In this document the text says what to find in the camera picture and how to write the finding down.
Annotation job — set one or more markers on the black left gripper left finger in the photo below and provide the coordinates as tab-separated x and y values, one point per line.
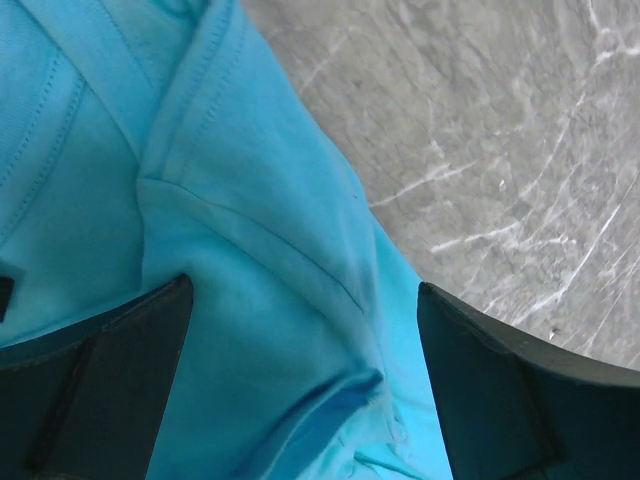
87	401

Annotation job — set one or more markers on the light blue cotton t-shirt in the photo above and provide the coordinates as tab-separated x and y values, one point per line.
142	140

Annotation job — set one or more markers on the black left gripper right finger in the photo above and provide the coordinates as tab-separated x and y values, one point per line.
513	406

